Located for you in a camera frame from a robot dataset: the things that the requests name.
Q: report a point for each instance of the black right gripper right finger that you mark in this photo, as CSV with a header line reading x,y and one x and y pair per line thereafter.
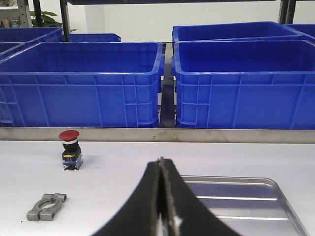
x,y
184,213

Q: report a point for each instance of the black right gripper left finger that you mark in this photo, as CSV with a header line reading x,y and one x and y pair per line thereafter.
x,y
139,214

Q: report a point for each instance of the silver metal tray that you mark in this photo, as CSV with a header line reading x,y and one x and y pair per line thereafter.
x,y
251,206

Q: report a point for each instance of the red emergency stop button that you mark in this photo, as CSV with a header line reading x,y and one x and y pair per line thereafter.
x,y
72,154

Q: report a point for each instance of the grey metal pipe clamp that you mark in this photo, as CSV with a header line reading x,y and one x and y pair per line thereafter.
x,y
47,207

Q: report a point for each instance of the blue plastic crate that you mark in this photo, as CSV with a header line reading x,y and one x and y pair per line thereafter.
x,y
13,40
307,30
235,32
63,84
94,37
245,84

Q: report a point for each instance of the blue plastic crate centre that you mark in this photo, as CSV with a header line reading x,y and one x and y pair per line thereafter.
x,y
63,84

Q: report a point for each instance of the blue plastic crate rear left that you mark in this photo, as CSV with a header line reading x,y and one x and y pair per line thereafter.
x,y
94,37

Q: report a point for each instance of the blue plastic crate rear right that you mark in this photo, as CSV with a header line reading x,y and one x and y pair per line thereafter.
x,y
235,32

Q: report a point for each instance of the green potted plant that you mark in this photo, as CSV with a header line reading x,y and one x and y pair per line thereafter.
x,y
47,19

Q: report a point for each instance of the blue plastic crate far right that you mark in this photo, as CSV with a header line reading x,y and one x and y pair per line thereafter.
x,y
307,30

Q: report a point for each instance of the steel table edge rail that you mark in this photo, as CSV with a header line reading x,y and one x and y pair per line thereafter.
x,y
88,134

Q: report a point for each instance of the black shelf post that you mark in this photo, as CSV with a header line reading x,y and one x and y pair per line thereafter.
x,y
287,11
65,19

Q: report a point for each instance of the black shelf post right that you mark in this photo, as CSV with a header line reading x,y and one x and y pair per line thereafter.
x,y
287,11

